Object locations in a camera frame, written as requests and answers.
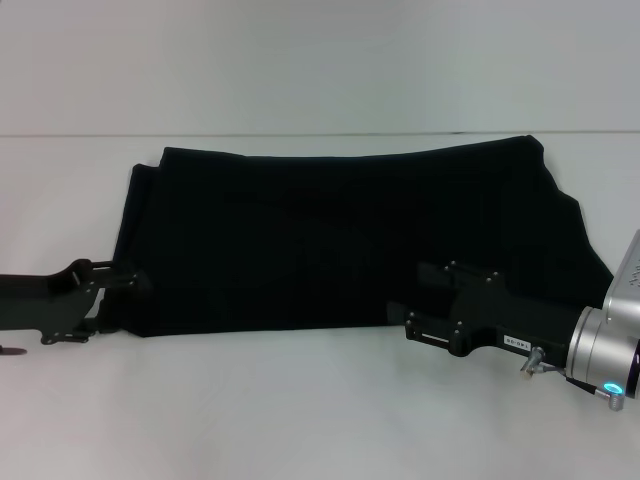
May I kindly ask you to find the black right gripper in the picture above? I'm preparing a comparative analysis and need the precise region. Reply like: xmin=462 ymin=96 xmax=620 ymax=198
xmin=386 ymin=258 xmax=582 ymax=364

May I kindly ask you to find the black shirt with FREE print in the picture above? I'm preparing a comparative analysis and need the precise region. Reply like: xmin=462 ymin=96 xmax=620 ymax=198
xmin=110 ymin=133 xmax=616 ymax=340

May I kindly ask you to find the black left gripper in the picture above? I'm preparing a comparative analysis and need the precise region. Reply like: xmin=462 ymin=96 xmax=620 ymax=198
xmin=0 ymin=257 xmax=154 ymax=347

